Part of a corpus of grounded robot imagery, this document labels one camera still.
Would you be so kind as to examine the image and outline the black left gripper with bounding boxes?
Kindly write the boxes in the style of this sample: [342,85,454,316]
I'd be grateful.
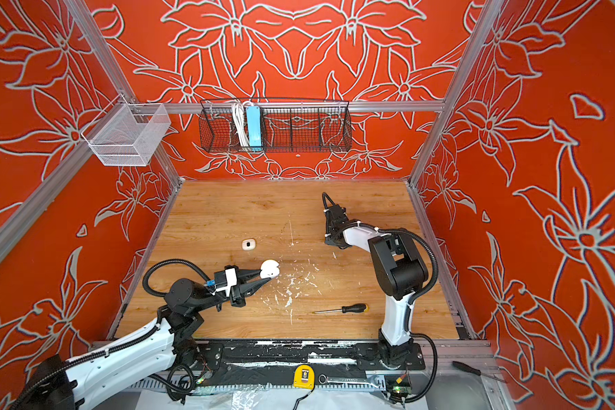
[194,267,268,314]

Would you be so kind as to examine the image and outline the white earbud charging case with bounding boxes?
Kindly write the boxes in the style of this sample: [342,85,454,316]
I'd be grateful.
[242,238,257,251]

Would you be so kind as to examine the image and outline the black handled screwdriver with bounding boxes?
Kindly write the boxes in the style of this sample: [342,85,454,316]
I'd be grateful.
[314,303,369,314]

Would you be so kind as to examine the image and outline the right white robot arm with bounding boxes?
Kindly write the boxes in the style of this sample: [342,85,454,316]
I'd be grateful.
[324,203,439,368]

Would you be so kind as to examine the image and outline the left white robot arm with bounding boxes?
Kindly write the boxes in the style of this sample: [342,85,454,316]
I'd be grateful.
[11,265,279,409]

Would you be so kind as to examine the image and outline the yellow tape measure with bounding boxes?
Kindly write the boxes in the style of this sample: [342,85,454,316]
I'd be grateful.
[292,364,315,391]

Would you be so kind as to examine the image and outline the silver wrench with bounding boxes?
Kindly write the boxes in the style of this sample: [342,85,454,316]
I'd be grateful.
[317,374,377,385]

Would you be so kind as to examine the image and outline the light blue box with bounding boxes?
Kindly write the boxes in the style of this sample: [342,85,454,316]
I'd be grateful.
[246,105,262,150]

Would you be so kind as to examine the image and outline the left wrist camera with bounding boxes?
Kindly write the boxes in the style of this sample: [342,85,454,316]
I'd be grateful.
[206,266,238,298]

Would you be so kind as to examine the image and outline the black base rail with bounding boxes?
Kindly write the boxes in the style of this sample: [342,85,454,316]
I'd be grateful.
[190,339,425,391]

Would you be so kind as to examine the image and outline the black wire wall basket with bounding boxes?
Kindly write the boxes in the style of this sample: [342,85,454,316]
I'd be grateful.
[198,97,353,154]

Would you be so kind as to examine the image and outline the white coiled cable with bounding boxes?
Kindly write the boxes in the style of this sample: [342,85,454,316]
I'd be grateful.
[231,101,249,149]

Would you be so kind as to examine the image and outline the clear plastic wall bin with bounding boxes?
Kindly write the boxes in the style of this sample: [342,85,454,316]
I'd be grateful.
[83,104,171,167]

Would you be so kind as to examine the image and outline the black tool on frame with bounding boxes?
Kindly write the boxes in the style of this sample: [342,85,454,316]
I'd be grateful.
[452,360,504,383]

